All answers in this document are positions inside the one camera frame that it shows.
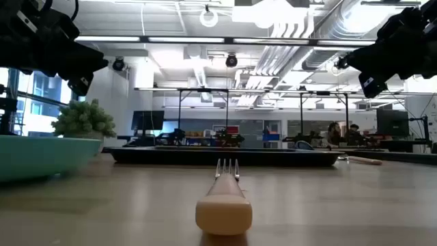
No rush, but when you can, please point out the black aluminium table frame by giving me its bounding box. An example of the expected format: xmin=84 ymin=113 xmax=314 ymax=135
xmin=343 ymin=148 xmax=437 ymax=165

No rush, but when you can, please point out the black background rig frame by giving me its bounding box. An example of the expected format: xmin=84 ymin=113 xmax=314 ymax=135
xmin=177 ymin=87 xmax=230 ymax=133
xmin=298 ymin=90 xmax=351 ymax=137

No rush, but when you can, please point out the black computer monitor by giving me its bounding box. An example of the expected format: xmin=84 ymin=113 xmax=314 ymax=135
xmin=131 ymin=110 xmax=165 ymax=137
xmin=376 ymin=109 xmax=410 ymax=137

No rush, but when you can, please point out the black tray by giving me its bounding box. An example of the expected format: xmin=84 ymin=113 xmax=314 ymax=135
xmin=102 ymin=146 xmax=345 ymax=167

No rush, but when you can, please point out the black equipment stand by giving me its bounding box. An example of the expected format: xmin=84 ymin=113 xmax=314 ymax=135
xmin=0 ymin=85 xmax=18 ymax=136

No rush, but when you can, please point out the person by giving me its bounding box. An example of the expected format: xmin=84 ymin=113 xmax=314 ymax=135
xmin=326 ymin=122 xmax=343 ymax=147
xmin=345 ymin=123 xmax=365 ymax=146

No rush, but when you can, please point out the overhead light bar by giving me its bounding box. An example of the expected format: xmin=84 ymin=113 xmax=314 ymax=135
xmin=73 ymin=35 xmax=376 ymax=47

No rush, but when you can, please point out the green plant in pot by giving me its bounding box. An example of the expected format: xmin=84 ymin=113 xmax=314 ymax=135
xmin=51 ymin=98 xmax=117 ymax=153

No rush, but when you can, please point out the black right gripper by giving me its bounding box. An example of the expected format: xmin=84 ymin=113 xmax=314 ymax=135
xmin=346 ymin=0 xmax=437 ymax=99

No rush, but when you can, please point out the fork with wooden handle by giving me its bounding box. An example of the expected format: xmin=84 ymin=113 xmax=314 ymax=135
xmin=195 ymin=158 xmax=253 ymax=236

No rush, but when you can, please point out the spoon with wooden handle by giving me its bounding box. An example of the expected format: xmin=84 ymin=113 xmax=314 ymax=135
xmin=337 ymin=154 xmax=383 ymax=166

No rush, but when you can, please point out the white ceiling ring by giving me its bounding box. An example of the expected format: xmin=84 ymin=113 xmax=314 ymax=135
xmin=199 ymin=8 xmax=219 ymax=28

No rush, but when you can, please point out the red sign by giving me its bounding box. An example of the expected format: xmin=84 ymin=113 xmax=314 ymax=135
xmin=212 ymin=124 xmax=240 ymax=135

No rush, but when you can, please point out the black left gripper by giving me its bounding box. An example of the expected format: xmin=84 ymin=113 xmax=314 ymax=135
xmin=0 ymin=0 xmax=109 ymax=97

